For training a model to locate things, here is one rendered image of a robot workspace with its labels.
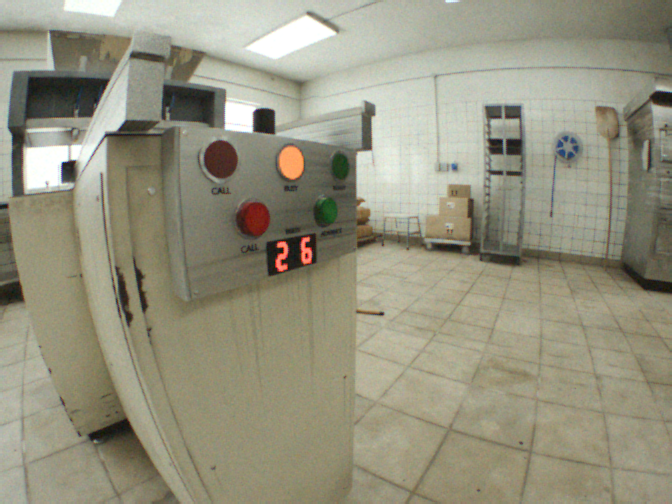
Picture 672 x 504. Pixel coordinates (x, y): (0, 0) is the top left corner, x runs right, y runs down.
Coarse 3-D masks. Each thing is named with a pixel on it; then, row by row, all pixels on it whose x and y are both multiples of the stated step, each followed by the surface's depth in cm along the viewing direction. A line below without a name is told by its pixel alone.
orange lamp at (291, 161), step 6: (288, 150) 27; (294, 150) 28; (282, 156) 27; (288, 156) 28; (294, 156) 28; (300, 156) 29; (282, 162) 27; (288, 162) 28; (294, 162) 28; (300, 162) 29; (282, 168) 27; (288, 168) 28; (294, 168) 28; (300, 168) 29; (288, 174) 28; (294, 174) 28
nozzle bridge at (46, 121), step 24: (24, 72) 39; (48, 72) 45; (72, 72) 50; (96, 72) 56; (24, 96) 41; (48, 96) 51; (72, 96) 57; (96, 96) 63; (168, 96) 83; (192, 96) 89; (216, 96) 89; (24, 120) 44; (48, 120) 51; (72, 120) 56; (168, 120) 81; (192, 120) 92; (216, 120) 91; (24, 144) 51; (48, 144) 65; (72, 144) 74; (24, 168) 53; (24, 192) 53
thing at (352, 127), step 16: (336, 112) 39; (352, 112) 37; (368, 112) 37; (288, 128) 45; (304, 128) 43; (320, 128) 41; (336, 128) 40; (352, 128) 38; (368, 128) 38; (336, 144) 40; (352, 144) 39; (368, 144) 39
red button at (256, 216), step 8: (248, 208) 24; (256, 208) 25; (264, 208) 25; (240, 216) 24; (248, 216) 24; (256, 216) 25; (264, 216) 25; (240, 224) 24; (248, 224) 24; (256, 224) 25; (264, 224) 25; (248, 232) 24; (256, 232) 25
